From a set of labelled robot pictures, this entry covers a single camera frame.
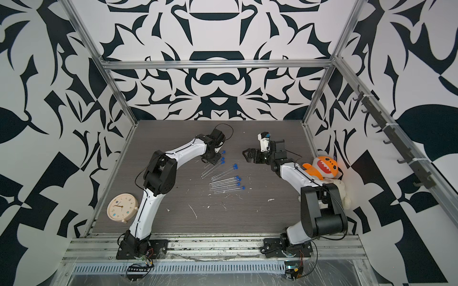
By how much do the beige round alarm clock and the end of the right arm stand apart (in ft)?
1.89

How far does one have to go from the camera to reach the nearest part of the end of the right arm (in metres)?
0.69

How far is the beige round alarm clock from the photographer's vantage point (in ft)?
2.69
